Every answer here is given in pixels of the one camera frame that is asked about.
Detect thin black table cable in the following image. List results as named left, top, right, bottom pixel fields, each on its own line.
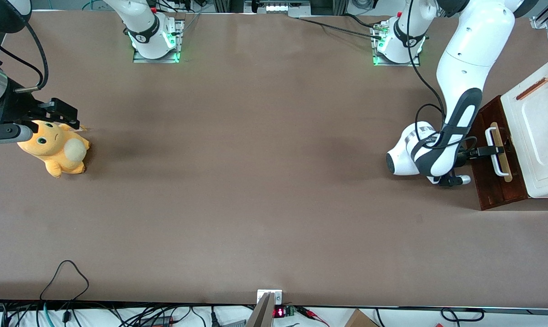
left=296, top=17, right=384, bottom=39

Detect orange plush toy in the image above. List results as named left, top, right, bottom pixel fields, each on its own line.
left=17, top=119, right=91, bottom=178

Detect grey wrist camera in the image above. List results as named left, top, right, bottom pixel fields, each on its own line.
left=438, top=175, right=472, bottom=187
left=0, top=124, right=34, bottom=146

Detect thick black table cable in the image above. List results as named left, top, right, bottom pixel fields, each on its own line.
left=342, top=13, right=384, bottom=29

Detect brown cardboard box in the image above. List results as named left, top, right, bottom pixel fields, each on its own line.
left=344, top=309, right=380, bottom=327

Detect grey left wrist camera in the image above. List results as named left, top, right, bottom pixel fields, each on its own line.
left=438, top=175, right=472, bottom=187

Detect black looped thin cable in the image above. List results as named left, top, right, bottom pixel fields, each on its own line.
left=39, top=260, right=90, bottom=301

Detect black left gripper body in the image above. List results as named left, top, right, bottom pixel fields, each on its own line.
left=457, top=148, right=478, bottom=167

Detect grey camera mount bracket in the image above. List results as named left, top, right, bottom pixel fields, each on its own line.
left=246, top=289, right=284, bottom=327

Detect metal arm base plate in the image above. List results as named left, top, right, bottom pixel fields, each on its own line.
left=371, top=23, right=421, bottom=67
left=133, top=19, right=185, bottom=64

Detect white drawer handle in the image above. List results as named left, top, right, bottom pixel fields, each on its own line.
left=485, top=128, right=507, bottom=177

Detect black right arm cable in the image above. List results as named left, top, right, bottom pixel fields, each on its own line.
left=0, top=22, right=50, bottom=93

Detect black coiled cable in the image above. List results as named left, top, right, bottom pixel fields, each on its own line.
left=440, top=307, right=485, bottom=322

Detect white cabinet body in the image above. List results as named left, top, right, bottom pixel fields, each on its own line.
left=500, top=49, right=548, bottom=200

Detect aluminium frame profile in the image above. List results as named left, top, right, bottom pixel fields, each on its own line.
left=531, top=0, right=548, bottom=30

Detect brown wooden strip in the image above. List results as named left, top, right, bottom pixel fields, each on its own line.
left=516, top=77, right=548, bottom=101

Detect white power strip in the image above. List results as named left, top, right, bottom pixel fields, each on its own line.
left=244, top=0, right=311, bottom=14

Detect black power adapter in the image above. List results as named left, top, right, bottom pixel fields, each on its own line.
left=138, top=316, right=174, bottom=327

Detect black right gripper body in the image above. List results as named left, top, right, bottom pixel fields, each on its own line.
left=0, top=79, right=53, bottom=126

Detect dark wood drawer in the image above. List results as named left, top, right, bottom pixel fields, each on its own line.
left=469, top=94, right=529, bottom=211

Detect red alligator clip lead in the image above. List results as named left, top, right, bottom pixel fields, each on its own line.
left=297, top=307, right=329, bottom=327

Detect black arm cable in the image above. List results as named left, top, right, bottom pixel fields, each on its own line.
left=0, top=22, right=50, bottom=93
left=406, top=0, right=479, bottom=157

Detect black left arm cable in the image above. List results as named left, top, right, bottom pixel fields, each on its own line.
left=406, top=0, right=479, bottom=157

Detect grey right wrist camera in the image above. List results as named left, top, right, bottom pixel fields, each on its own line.
left=0, top=124, right=34, bottom=146

